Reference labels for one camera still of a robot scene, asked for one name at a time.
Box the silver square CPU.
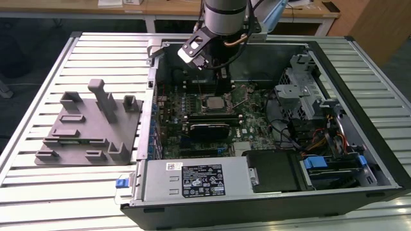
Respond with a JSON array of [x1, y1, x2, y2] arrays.
[[205, 97, 225, 109]]

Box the metal socket cover frame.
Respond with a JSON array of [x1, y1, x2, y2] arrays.
[[225, 84, 252, 109]]

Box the CPU socket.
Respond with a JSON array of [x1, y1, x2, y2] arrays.
[[199, 93, 235, 114]]

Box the green motherboard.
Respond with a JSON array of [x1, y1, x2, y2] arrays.
[[153, 83, 283, 160]]

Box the black graphics card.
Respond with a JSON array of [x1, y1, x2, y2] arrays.
[[188, 123, 231, 141]]

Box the silver drive cage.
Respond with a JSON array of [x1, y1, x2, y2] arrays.
[[273, 54, 325, 121]]

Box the small silver heat sink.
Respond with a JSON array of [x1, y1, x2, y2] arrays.
[[233, 141, 253, 153]]

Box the black expansion slot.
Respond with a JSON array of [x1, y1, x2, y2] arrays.
[[179, 148, 232, 158]]

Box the blue disk carrier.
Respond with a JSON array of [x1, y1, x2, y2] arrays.
[[303, 155, 367, 174]]

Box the grey plastic parts rack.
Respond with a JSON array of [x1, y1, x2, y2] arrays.
[[34, 78, 144, 167]]

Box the small black box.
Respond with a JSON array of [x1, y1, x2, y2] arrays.
[[321, 1, 341, 13]]

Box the silver power supply unit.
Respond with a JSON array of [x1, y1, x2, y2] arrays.
[[140, 159, 251, 201]]

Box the green RAM stick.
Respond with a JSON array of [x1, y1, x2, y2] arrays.
[[59, 139, 92, 146]]

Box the brown wooden cabinet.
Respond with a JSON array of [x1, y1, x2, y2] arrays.
[[327, 0, 411, 69]]

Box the black and silver PC case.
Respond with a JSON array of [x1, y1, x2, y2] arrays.
[[115, 38, 408, 231]]

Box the wooden desk white legs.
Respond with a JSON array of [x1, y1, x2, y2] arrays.
[[0, 0, 341, 37]]

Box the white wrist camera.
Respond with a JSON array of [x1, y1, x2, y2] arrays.
[[176, 27, 213, 71]]

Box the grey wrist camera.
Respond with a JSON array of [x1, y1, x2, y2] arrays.
[[247, 23, 268, 41]]

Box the orange yellow wire bundle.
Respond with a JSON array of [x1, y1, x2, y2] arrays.
[[300, 114, 351, 157]]

